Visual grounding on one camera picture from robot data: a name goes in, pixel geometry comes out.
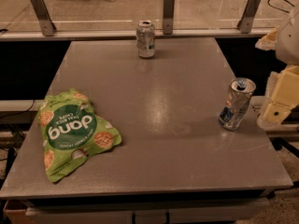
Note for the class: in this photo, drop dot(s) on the crushed silver redbull can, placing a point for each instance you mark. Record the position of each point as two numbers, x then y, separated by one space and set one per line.
239 94

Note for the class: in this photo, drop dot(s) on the green dang chips bag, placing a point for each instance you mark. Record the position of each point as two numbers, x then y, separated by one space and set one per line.
72 133

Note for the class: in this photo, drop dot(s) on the cardboard box under table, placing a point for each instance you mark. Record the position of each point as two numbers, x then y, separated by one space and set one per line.
16 212

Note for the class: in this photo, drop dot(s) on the silver green 7up can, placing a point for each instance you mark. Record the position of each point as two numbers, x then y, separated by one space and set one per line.
145 39

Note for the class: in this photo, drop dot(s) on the middle metal bracket post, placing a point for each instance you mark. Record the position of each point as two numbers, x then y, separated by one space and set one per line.
168 16

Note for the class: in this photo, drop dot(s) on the right metal bracket post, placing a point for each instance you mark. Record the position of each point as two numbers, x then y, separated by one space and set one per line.
246 22

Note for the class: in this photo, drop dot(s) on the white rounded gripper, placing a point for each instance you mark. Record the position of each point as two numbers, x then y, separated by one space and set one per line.
289 42

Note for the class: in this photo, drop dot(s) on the metal bracket post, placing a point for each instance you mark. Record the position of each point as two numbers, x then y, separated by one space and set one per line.
246 22
46 24
168 16

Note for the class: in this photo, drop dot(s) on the left metal bracket post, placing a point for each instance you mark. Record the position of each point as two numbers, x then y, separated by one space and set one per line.
46 24

